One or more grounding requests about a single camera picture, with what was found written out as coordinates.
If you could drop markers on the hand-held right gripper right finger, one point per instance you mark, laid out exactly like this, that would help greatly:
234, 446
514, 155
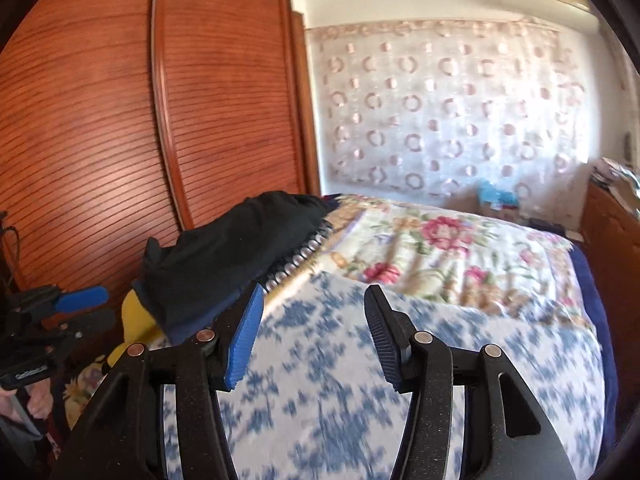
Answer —
387, 345

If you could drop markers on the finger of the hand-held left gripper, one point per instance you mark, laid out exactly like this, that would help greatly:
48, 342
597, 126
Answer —
80, 299
85, 321

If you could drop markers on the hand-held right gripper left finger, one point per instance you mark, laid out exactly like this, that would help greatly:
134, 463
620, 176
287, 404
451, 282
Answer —
245, 340

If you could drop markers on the black printed t-shirt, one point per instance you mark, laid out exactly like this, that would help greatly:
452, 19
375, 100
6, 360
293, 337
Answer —
240, 240

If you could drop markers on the person's left hand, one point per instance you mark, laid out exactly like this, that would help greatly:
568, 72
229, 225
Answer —
40, 400

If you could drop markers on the yellow plush toy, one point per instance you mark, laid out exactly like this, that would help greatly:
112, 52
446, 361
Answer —
132, 317

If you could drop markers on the yellow floral bed cover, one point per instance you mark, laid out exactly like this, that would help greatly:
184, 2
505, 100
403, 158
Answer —
80, 385

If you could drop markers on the navy blue folded cloth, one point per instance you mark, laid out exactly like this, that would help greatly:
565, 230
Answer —
185, 322

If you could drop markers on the dark gold-patterned cloth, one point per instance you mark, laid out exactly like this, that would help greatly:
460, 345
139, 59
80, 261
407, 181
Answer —
295, 260

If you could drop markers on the blue floral bed sheet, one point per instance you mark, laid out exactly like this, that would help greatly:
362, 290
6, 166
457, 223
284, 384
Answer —
325, 435

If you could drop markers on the pink floral blanket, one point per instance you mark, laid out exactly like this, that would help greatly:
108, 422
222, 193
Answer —
440, 240

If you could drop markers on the wooden louvred wardrobe door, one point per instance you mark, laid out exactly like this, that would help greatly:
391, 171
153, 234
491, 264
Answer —
75, 135
225, 85

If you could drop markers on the small cardboard box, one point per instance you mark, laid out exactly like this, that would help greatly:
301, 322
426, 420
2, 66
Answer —
500, 210

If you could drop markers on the blue cloth on box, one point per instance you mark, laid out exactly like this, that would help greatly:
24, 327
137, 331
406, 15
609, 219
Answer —
492, 192

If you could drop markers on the navy blue mattress cover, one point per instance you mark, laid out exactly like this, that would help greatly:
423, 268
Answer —
600, 310

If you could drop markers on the circle-patterned sheer curtain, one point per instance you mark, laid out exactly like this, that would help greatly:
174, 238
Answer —
450, 110

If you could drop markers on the long wooden cabinet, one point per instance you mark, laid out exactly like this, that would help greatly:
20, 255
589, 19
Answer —
610, 230

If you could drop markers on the pile of papers and boxes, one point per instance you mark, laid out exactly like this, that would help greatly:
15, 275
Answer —
615, 172

